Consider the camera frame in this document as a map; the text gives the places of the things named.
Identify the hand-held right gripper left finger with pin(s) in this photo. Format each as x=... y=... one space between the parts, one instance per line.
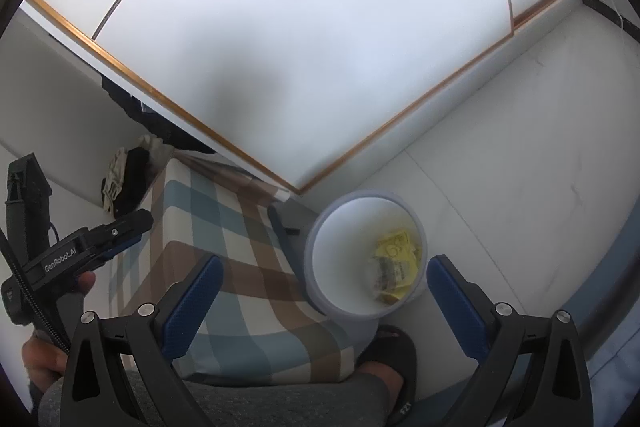
x=192 y=307

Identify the printed wrapper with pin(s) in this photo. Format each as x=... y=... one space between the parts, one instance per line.
x=385 y=274

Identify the white wardrobe with wood trim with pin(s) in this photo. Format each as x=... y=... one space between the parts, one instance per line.
x=325 y=32

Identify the person's left hand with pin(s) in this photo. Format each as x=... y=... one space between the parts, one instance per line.
x=42 y=359

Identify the dark hanging clothes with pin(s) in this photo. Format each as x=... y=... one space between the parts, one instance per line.
x=160 y=122

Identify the person's leg in grey pants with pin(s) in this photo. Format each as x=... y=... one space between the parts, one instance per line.
x=280 y=407

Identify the yellow paper packet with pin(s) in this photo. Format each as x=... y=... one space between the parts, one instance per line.
x=395 y=249

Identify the small yellow wrapper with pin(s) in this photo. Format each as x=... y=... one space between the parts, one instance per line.
x=389 y=297

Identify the round grey trash bin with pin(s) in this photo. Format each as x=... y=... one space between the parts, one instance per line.
x=340 y=247

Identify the beige cloth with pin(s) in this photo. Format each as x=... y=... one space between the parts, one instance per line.
x=114 y=179

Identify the plaid cloth covered stool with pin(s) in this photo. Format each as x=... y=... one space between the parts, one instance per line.
x=240 y=267

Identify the black slipper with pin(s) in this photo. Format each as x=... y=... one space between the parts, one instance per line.
x=400 y=357

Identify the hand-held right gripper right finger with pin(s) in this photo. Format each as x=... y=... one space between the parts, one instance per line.
x=455 y=307

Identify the beige bag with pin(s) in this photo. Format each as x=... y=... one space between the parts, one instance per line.
x=157 y=152

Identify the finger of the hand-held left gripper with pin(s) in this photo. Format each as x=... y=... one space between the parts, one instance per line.
x=125 y=244
x=122 y=227

